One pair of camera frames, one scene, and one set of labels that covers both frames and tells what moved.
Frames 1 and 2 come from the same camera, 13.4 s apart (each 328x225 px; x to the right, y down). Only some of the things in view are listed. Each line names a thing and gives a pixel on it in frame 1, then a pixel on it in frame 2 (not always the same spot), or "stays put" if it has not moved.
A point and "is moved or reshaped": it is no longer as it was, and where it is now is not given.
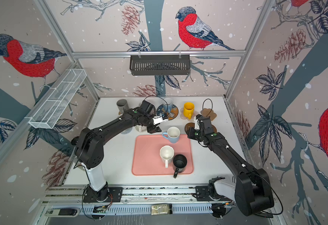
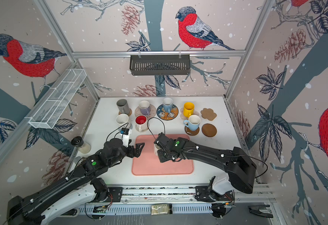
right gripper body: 196,134 -> 164,156
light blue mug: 167,103 stays put
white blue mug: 173,134 -> 193,122
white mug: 167,153 is moved or reshaped
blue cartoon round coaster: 171,115 stays put
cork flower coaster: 208,112 stays put
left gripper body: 148,123 -> 124,152
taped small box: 161,209 stays put
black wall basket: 160,64 stays put
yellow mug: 188,109 stays put
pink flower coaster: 182,115 stays put
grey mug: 122,105 stays put
